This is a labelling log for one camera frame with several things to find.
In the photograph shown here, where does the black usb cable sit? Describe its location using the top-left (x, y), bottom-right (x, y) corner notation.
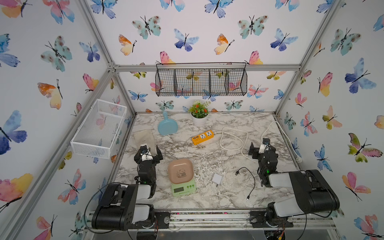
top-left (234, 166), bottom-right (257, 201)

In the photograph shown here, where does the green electronic scale pink tray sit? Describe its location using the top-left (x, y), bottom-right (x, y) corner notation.
top-left (168, 159), bottom-right (197, 197)

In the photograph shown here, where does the white usb charger adapter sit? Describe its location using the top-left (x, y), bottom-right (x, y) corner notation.
top-left (212, 174), bottom-right (223, 187)

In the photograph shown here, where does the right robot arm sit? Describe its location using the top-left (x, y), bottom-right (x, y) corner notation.
top-left (248, 144), bottom-right (340, 228)

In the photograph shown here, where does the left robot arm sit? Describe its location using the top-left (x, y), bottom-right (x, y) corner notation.
top-left (91, 145), bottom-right (163, 233)

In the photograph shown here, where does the beige cloth glove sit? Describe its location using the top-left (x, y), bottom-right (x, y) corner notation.
top-left (134, 130), bottom-right (156, 154)

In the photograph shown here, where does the blue plastic dustpan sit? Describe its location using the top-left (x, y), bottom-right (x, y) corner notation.
top-left (158, 111), bottom-right (179, 136)

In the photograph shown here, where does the orange power strip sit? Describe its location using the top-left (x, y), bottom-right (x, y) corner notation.
top-left (192, 130), bottom-right (214, 145)

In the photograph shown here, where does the potted plant white pot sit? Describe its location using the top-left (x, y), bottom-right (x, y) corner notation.
top-left (188, 100), bottom-right (211, 127)

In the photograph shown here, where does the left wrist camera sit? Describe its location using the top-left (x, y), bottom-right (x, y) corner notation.
top-left (140, 145), bottom-right (154, 161)

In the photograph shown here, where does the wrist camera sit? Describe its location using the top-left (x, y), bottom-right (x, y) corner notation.
top-left (259, 138), bottom-right (272, 154)
top-left (140, 145), bottom-right (154, 161)

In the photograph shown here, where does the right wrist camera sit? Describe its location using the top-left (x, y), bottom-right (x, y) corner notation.
top-left (259, 138), bottom-right (272, 154)

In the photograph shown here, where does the white power strip cord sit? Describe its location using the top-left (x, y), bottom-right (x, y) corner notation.
top-left (213, 120), bottom-right (303, 163)

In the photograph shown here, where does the white mesh wall basket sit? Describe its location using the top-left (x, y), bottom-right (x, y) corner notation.
top-left (71, 99), bottom-right (127, 159)

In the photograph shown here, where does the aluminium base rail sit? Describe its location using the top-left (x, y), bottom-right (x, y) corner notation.
top-left (85, 209), bottom-right (337, 232)

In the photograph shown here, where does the black wire wall basket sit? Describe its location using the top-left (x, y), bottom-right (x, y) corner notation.
top-left (152, 62), bottom-right (248, 97)

